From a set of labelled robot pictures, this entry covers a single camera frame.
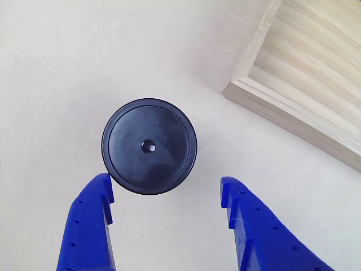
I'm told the wooden box tray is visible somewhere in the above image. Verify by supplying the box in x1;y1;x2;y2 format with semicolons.
222;0;361;172

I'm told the black cylinder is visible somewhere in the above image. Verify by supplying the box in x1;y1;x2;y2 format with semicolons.
101;98;199;197

